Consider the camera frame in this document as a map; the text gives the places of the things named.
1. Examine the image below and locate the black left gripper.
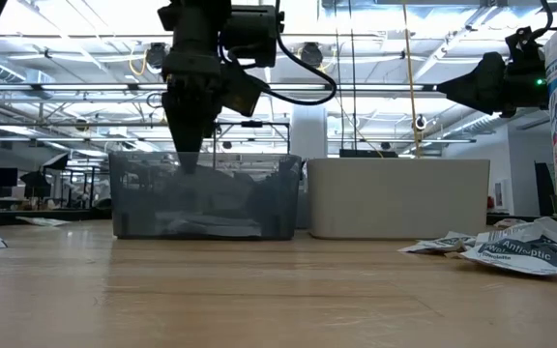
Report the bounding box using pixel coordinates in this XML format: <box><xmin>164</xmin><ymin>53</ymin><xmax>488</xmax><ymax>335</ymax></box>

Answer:
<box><xmin>157</xmin><ymin>0</ymin><xmax>285</xmax><ymax>174</ymax></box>

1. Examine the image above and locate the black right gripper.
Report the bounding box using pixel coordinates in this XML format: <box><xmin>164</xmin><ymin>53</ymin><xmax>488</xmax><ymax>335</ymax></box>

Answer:
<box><xmin>435</xmin><ymin>48</ymin><xmax>537</xmax><ymax>117</ymax></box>

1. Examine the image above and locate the adhesive bandage strip wrapper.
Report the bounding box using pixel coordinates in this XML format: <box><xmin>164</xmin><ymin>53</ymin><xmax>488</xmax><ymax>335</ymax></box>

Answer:
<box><xmin>15</xmin><ymin>216</ymin><xmax>71</xmax><ymax>228</ymax></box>
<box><xmin>155</xmin><ymin>212</ymin><xmax>212</xmax><ymax>229</ymax></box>
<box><xmin>181</xmin><ymin>219</ymin><xmax>264</xmax><ymax>239</ymax></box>

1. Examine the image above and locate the dark translucent plastic bin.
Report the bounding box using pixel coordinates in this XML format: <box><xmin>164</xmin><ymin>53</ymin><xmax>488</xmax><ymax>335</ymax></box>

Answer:
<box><xmin>107</xmin><ymin>151</ymin><xmax>304</xmax><ymax>242</ymax></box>
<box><xmin>297</xmin><ymin>161</ymin><xmax>311</xmax><ymax>230</ymax></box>

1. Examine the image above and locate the long linear ceiling light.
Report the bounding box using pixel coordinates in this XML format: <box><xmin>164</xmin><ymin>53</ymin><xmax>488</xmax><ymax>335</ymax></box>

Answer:
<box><xmin>0</xmin><ymin>81</ymin><xmax>439</xmax><ymax>94</ymax></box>

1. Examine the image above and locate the white pillar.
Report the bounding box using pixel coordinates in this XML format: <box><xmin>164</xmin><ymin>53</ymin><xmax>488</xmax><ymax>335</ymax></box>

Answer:
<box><xmin>290</xmin><ymin>99</ymin><xmax>329</xmax><ymax>160</ymax></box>

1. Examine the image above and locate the grey ceiling pipe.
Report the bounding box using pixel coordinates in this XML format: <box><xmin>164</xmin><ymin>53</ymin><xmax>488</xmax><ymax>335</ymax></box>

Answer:
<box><xmin>0</xmin><ymin>120</ymin><xmax>176</xmax><ymax>130</ymax></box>

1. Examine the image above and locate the black upright panel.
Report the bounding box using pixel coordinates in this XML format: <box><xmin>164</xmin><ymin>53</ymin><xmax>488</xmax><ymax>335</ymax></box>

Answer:
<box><xmin>533</xmin><ymin>161</ymin><xmax>557</xmax><ymax>218</ymax></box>

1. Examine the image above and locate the black flat distant monitor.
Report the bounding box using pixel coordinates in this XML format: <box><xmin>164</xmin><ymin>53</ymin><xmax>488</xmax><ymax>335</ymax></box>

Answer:
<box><xmin>338</xmin><ymin>148</ymin><xmax>399</xmax><ymax>160</ymax></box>

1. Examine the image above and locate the black studio softbox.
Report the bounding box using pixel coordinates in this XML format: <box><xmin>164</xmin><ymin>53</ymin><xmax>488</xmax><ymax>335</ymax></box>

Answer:
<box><xmin>41</xmin><ymin>152</ymin><xmax>71</xmax><ymax>171</ymax></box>

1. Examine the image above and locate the small grey packet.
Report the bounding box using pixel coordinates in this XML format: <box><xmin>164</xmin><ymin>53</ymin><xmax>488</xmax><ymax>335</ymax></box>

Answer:
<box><xmin>492</xmin><ymin>217</ymin><xmax>530</xmax><ymax>230</ymax></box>

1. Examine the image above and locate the grey plastic bin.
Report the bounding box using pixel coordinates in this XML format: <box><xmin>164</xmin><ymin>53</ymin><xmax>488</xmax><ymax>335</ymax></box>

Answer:
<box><xmin>305</xmin><ymin>157</ymin><xmax>491</xmax><ymax>241</ymax></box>

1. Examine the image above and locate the black hanging cable loop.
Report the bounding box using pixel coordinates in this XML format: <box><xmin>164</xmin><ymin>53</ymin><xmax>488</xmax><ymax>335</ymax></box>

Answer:
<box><xmin>145</xmin><ymin>91</ymin><xmax>166</xmax><ymax>110</ymax></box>

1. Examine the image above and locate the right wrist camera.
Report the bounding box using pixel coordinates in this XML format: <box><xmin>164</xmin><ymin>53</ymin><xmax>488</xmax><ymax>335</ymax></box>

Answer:
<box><xmin>505</xmin><ymin>23</ymin><xmax>548</xmax><ymax>67</ymax></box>

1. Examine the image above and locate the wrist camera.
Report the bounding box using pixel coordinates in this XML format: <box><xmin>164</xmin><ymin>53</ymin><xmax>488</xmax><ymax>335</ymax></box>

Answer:
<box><xmin>505</xmin><ymin>23</ymin><xmax>548</xmax><ymax>67</ymax></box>
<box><xmin>220</xmin><ymin>60</ymin><xmax>271</xmax><ymax>118</ymax></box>

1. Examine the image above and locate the black overhead camera gantry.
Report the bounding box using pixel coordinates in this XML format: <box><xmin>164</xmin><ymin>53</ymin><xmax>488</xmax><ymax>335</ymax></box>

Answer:
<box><xmin>212</xmin><ymin>119</ymin><xmax>291</xmax><ymax>156</ymax></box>

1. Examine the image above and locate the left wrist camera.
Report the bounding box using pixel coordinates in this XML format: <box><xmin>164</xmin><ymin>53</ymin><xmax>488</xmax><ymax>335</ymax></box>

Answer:
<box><xmin>220</xmin><ymin>60</ymin><xmax>271</xmax><ymax>118</ymax></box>

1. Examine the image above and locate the black ceiling cord reel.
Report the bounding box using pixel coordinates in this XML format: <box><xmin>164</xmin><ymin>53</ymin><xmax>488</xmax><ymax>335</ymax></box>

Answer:
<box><xmin>143</xmin><ymin>42</ymin><xmax>171</xmax><ymax>72</ymax></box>
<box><xmin>298</xmin><ymin>42</ymin><xmax>326</xmax><ymax>69</ymax></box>

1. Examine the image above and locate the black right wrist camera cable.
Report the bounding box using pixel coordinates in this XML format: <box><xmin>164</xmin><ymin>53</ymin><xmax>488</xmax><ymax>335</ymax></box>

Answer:
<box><xmin>529</xmin><ymin>0</ymin><xmax>556</xmax><ymax>40</ymax></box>

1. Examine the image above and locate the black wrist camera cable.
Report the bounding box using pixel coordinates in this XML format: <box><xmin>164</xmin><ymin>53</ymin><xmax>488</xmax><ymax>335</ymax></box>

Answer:
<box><xmin>218</xmin><ymin>28</ymin><xmax>338</xmax><ymax>107</ymax></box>
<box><xmin>529</xmin><ymin>0</ymin><xmax>556</xmax><ymax>40</ymax></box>

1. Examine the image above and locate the black frame workstation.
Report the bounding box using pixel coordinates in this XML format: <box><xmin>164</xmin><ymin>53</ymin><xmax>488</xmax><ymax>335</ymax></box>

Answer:
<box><xmin>58</xmin><ymin>163</ymin><xmax>113</xmax><ymax>210</ymax></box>

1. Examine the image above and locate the black hanging cable with coil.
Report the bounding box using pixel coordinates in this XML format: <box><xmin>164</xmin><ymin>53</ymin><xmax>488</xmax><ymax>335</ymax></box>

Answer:
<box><xmin>347</xmin><ymin>0</ymin><xmax>358</xmax><ymax>152</ymax></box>

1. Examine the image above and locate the black left wrist camera cable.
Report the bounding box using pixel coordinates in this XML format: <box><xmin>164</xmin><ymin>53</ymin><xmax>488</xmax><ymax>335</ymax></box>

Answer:
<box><xmin>218</xmin><ymin>28</ymin><xmax>338</xmax><ymax>107</ymax></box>

